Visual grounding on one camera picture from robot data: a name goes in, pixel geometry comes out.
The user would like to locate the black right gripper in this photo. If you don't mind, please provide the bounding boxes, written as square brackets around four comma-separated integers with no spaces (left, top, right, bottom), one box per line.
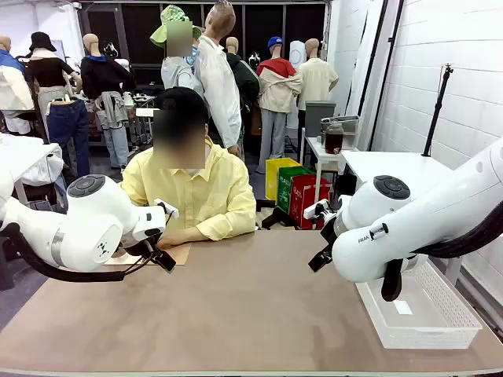
[308,214,340,273]

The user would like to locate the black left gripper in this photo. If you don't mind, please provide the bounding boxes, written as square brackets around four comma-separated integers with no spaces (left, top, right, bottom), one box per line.
[124,231,177,273]

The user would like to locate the brown spiral notebook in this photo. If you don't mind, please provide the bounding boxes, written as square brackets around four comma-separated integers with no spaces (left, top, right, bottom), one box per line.
[104,242,193,266]

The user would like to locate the person's left forearm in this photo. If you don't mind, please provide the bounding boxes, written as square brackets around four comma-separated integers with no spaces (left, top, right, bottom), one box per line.
[174,214,257,247]

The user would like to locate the person's left hand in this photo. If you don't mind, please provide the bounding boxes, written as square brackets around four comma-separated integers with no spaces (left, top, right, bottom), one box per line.
[156,231,184,251]

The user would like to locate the red recycling bin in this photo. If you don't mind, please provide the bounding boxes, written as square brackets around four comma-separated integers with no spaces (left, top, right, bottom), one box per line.
[289,174,332,230]

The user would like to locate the black chair base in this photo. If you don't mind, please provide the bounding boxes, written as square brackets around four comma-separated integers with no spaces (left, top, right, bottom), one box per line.
[255,198,296,231]

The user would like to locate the green recycling bin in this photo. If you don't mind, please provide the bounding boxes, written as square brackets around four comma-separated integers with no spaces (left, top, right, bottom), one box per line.
[277,166,315,215]

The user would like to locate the yellow recycling bin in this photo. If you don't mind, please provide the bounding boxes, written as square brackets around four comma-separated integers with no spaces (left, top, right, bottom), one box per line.
[265,157,302,201]

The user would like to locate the person in yellow shirt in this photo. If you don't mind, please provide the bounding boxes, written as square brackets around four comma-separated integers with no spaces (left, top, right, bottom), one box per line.
[119,86,257,241]

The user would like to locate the large white table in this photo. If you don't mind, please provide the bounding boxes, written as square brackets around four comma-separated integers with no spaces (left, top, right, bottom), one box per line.
[340,151,459,192]

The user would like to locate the glass jar brown liquid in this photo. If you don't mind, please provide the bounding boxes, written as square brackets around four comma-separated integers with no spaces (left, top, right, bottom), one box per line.
[324,121,345,155]

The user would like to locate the metal tray container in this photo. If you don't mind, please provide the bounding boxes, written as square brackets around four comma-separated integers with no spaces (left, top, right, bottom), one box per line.
[320,115,361,137]

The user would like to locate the grey bin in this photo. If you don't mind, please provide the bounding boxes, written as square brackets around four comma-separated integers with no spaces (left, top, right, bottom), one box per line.
[304,101,337,138]

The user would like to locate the white perforated plastic basket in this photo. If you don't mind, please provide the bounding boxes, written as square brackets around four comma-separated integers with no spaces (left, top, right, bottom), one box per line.
[355,258,483,350]

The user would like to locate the mannequin red beige jacket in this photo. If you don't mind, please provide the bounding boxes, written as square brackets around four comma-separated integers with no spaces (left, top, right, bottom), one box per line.
[255,42,303,174]

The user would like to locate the mannequin in cream shirt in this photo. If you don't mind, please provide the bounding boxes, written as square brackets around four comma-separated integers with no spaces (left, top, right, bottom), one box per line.
[297,38,340,113]

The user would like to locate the black tripod pole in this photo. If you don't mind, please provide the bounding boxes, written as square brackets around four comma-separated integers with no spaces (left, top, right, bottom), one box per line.
[422,62,455,157]

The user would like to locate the blue jeans on form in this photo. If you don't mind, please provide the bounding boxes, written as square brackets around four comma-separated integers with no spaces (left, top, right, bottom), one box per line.
[46,97,90,178]

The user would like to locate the white cloth pile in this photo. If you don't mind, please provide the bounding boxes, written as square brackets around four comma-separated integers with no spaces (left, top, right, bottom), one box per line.
[0,133,64,188]

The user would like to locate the mannequin in dark hoodie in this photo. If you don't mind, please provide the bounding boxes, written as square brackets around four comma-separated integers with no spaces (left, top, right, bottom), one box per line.
[225,36,260,137]

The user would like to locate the white leaning panel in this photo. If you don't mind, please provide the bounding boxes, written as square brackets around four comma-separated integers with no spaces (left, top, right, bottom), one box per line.
[347,0,388,130]

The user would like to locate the tall mannequin white shirt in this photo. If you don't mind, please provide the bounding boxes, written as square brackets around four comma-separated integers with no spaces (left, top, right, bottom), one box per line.
[195,0,243,156]

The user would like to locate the white torso form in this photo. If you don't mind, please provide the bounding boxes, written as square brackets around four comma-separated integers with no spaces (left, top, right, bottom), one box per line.
[288,40,307,129]

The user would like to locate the mannequin in grey shirt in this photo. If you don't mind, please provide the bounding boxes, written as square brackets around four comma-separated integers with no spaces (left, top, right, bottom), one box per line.
[160,19,205,95]

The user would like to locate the mannequin in black jacket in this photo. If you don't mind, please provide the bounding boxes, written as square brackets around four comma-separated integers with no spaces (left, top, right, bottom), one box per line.
[80,33,137,170]

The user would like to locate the mannequin in black top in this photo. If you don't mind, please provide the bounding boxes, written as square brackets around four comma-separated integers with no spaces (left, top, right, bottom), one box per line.
[23,46,83,138]

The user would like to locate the mannequin in blue shirt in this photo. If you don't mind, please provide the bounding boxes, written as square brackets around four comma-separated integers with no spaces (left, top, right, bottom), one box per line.
[0,34,35,134]

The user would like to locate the green checked sun hat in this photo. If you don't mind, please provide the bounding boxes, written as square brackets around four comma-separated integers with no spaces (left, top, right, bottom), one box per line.
[149,4,204,49]

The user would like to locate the black bucket hat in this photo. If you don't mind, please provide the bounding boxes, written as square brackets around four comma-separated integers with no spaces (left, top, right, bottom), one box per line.
[29,31,58,53]

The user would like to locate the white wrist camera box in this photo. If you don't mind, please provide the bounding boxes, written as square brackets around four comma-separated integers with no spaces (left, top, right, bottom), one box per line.
[303,199,331,221]
[153,198,180,219]

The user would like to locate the black right arm cable sleeve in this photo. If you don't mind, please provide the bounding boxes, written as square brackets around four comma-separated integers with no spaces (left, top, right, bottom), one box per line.
[380,198,503,303]

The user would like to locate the black arm cable sleeve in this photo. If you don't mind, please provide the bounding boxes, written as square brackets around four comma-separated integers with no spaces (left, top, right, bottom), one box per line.
[0,221,166,284]
[380,198,503,303]

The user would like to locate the black left arm cable sleeve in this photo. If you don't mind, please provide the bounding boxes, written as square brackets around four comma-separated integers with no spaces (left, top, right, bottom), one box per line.
[0,221,166,284]

